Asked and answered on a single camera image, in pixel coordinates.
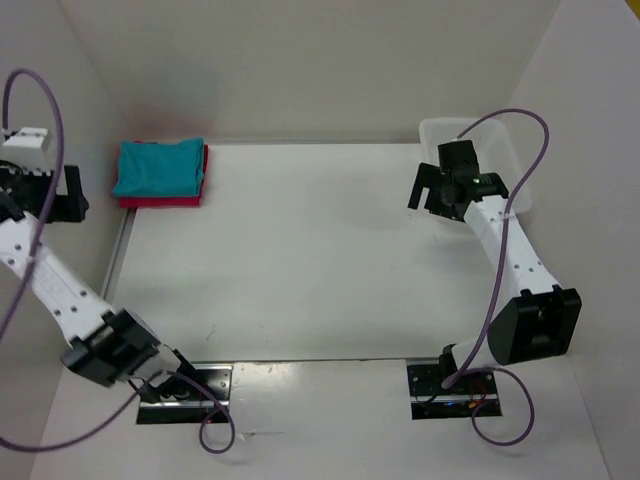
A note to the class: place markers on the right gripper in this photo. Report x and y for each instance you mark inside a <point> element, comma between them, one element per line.
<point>426,174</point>

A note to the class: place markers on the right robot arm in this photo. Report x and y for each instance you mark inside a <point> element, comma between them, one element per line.
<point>530,315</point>

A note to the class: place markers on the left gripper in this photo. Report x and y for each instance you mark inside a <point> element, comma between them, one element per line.
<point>69,207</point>

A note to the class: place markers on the white plastic basket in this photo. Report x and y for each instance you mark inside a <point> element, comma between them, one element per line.
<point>491,140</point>

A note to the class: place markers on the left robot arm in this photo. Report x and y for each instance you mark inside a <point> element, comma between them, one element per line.
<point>105,345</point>

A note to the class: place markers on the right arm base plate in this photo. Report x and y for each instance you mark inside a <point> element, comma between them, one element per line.
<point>429,401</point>

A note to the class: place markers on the pink t-shirt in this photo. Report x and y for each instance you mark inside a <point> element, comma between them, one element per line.
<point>165,202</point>

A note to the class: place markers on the teal t-shirt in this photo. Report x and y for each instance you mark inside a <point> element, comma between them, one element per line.
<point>160,167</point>

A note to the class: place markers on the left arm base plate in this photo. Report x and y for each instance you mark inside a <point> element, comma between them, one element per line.
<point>191,406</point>

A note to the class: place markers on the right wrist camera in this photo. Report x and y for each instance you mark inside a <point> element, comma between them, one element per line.
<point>458,158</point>

